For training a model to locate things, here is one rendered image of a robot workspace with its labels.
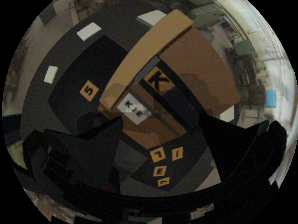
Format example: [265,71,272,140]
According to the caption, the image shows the tan letter tile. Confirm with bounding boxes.
[144,65,174,96]
[172,147,184,160]
[80,80,98,103]
[153,165,166,176]
[157,176,169,186]
[150,147,166,164]

